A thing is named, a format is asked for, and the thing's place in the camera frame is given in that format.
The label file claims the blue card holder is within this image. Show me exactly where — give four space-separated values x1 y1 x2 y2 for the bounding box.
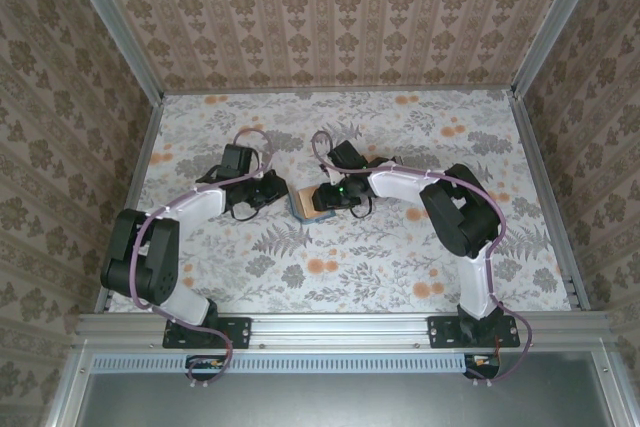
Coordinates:
284 184 339 223

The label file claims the shiny gold card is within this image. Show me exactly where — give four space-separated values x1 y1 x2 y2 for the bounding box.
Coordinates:
295 187 321 219

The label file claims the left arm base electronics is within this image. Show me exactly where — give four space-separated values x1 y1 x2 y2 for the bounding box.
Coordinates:
185 354 227 382

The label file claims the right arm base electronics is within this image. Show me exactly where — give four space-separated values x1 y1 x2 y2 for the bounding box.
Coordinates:
463 352 502 381

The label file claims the floral patterned table cover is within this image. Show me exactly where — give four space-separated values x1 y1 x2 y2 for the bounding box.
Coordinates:
107 90 575 316

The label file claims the grey metal sheet panel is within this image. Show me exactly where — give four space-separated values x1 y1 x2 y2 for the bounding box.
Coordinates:
74 369 614 427

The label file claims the thin aluminium table edge rail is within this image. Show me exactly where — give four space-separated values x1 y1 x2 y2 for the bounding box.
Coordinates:
162 87 516 97

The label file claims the aluminium frame side rail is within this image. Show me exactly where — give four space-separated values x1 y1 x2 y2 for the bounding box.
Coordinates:
93 94 167 313
509 89 592 313

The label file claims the aluminium frame cross rail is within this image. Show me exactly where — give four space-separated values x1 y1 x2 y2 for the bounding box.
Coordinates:
74 311 614 348

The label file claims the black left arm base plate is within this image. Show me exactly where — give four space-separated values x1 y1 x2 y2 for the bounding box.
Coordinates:
163 315 252 350

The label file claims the grey slotted cable duct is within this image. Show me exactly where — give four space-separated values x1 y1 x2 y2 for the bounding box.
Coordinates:
92 352 469 374

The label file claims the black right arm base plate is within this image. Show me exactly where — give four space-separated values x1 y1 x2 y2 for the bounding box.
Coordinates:
428 315 519 350

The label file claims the aluminium frame post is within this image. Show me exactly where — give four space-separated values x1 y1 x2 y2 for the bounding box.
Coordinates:
508 0 612 101
59 0 167 103

